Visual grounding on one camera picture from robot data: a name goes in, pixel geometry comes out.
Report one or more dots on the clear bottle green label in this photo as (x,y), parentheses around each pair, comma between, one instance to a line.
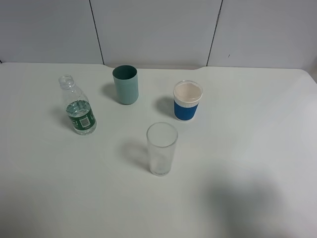
(77,106)

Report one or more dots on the white cup blue sleeve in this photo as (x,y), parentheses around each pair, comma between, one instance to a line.
(187,95)

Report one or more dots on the teal green plastic cup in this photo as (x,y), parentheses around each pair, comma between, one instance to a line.
(126,82)

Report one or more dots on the tall clear drinking glass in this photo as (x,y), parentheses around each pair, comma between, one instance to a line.
(161,143)

